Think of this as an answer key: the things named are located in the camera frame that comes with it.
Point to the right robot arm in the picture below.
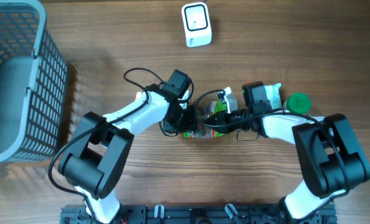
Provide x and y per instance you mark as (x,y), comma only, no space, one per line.
(331,158)

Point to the green gummy candy bag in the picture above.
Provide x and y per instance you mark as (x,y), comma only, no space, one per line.
(206,109)

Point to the small red orange box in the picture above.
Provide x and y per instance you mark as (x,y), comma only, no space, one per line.
(138,95)

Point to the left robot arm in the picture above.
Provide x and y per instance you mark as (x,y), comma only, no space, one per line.
(94,159)

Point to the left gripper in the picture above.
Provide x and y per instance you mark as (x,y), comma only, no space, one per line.
(191,124)

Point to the white barcode scanner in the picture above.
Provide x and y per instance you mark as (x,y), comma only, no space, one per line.
(197,25)

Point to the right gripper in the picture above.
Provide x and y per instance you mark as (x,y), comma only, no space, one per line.
(223,124)

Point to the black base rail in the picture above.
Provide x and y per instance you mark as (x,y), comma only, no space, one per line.
(254,213)

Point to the green lid jar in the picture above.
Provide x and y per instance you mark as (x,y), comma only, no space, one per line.
(298,102)

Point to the grey plastic mesh basket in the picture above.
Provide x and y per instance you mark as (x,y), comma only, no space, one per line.
(33,84)

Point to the teal white wipes packet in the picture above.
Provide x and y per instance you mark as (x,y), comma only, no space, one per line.
(273,95)

